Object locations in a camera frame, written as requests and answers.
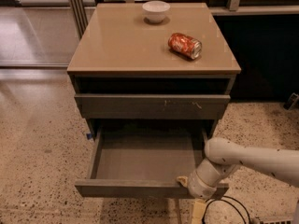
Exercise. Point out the grey top drawer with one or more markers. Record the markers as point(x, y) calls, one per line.
point(151, 106)

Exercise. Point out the red soda can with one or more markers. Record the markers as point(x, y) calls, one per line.
point(185, 45)

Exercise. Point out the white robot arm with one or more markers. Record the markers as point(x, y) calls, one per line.
point(223, 157)

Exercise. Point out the white ceramic bowl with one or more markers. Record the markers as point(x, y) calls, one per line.
point(155, 11)

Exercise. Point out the dark object on floor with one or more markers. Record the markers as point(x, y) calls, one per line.
point(292, 101)

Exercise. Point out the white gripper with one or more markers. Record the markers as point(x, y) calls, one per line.
point(200, 186)

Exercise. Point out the white floor power strip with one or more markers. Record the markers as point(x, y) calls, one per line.
point(273, 220)

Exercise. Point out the grey drawer cabinet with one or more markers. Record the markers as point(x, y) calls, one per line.
point(122, 53)

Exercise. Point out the grey drawer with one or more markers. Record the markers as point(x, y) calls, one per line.
point(151, 106)
point(141, 164)

